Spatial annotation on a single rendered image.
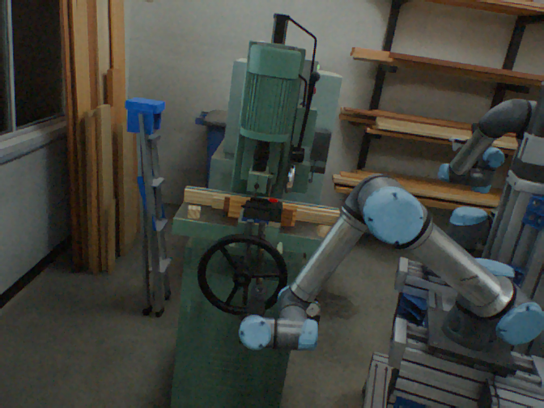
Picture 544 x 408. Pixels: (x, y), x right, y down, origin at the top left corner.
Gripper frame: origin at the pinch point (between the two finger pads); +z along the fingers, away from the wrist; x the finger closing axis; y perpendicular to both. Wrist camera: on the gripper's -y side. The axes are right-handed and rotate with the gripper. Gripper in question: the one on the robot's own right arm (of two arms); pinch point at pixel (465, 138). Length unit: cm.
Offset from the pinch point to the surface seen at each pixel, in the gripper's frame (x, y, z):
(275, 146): -88, -4, -46
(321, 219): -70, 23, -55
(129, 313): -170, 101, -1
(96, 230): -200, 67, 36
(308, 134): -76, -7, -37
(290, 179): -83, 9, -47
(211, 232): -110, 22, -71
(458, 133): 44, 20, 132
